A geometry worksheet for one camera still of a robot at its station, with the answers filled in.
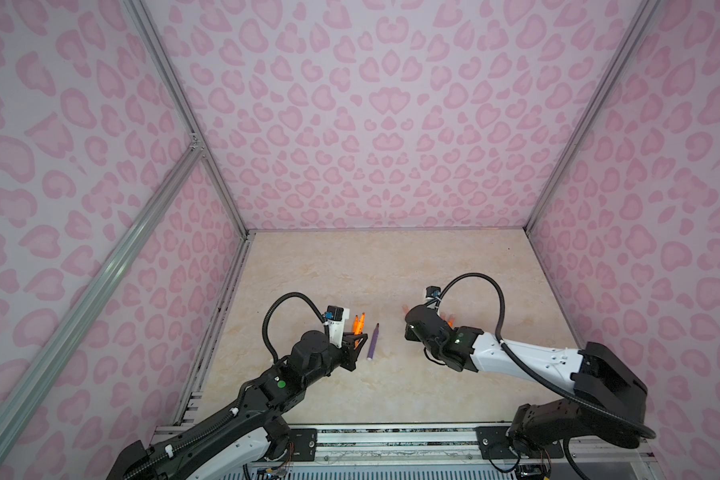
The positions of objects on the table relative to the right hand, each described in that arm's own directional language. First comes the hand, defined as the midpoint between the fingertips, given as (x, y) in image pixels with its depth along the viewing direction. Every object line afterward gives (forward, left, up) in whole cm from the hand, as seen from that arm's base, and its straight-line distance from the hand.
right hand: (411, 315), depth 83 cm
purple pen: (-3, +11, -12) cm, 16 cm away
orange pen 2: (+4, -13, -11) cm, 18 cm away
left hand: (-8, +12, +5) cm, 15 cm away
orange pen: (-6, +14, +7) cm, 17 cm away
